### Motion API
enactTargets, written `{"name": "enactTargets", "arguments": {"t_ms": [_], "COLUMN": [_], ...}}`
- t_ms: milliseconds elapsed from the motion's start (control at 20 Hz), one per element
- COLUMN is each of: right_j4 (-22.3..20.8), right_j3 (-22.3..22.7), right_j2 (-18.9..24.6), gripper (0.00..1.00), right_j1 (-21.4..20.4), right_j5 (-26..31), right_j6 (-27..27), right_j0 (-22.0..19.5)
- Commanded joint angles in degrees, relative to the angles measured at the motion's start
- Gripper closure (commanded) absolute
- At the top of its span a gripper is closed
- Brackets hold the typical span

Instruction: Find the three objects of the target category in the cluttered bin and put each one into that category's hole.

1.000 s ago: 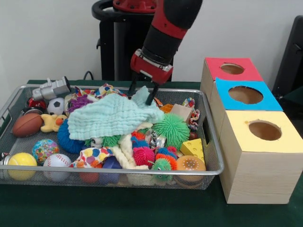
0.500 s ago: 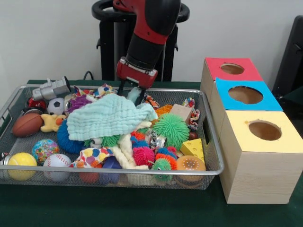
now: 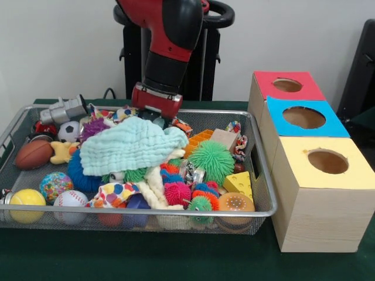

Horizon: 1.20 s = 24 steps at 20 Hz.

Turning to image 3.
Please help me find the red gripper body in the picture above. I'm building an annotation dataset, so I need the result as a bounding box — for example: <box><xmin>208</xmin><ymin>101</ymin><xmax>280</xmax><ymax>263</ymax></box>
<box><xmin>131</xmin><ymin>83</ymin><xmax>184</xmax><ymax>119</ymax></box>

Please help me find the mint green cloth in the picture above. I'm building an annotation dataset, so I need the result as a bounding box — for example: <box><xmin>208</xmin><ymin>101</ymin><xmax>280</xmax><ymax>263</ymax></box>
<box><xmin>79</xmin><ymin>116</ymin><xmax>190</xmax><ymax>177</ymax></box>

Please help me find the wooden box with three holes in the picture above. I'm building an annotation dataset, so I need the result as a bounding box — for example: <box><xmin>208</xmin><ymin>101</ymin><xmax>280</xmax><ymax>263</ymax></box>
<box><xmin>247</xmin><ymin>70</ymin><xmax>375</xmax><ymax>253</ymax></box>

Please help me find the plain green spiky ball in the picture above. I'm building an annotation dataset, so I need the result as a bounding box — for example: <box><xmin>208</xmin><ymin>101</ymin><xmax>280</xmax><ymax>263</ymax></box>
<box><xmin>187</xmin><ymin>140</ymin><xmax>236</xmax><ymax>186</ymax></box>

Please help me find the yellow toy cheese wedge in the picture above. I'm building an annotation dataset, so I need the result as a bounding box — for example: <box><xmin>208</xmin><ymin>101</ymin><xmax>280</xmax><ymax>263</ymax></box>
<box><xmin>223</xmin><ymin>171</ymin><xmax>254</xmax><ymax>203</ymax></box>

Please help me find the toy burger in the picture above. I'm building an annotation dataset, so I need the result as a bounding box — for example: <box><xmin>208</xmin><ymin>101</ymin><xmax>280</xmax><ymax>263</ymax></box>
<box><xmin>218</xmin><ymin>192</ymin><xmax>255</xmax><ymax>232</ymax></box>

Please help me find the white baseball toy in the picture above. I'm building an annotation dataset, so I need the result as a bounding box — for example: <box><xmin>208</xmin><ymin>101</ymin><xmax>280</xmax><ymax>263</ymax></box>
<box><xmin>53</xmin><ymin>190</ymin><xmax>89</xmax><ymax>225</ymax></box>

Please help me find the globe print ball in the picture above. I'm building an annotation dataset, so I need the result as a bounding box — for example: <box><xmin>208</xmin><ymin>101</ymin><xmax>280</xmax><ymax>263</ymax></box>
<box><xmin>39</xmin><ymin>172</ymin><xmax>74</xmax><ymax>204</ymax></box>

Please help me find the brown toy football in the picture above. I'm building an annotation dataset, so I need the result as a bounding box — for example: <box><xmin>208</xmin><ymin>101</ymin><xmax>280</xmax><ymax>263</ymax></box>
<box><xmin>15</xmin><ymin>139</ymin><xmax>54</xmax><ymax>170</ymax></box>

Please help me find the dark green table cloth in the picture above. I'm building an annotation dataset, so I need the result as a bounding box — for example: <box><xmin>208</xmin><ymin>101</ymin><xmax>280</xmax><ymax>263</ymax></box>
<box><xmin>0</xmin><ymin>98</ymin><xmax>375</xmax><ymax>281</ymax></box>

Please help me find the yellow ball toy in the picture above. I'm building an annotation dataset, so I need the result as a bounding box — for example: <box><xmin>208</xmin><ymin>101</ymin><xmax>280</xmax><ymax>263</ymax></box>
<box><xmin>9</xmin><ymin>189</ymin><xmax>47</xmax><ymax>224</ymax></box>

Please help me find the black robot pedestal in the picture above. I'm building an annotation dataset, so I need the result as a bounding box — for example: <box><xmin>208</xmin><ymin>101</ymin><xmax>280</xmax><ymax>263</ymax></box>
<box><xmin>113</xmin><ymin>0</ymin><xmax>235</xmax><ymax>102</ymax></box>

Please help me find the wire mesh bin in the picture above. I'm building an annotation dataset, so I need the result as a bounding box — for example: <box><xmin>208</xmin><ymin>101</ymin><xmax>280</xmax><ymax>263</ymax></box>
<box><xmin>0</xmin><ymin>104</ymin><xmax>278</xmax><ymax>235</ymax></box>

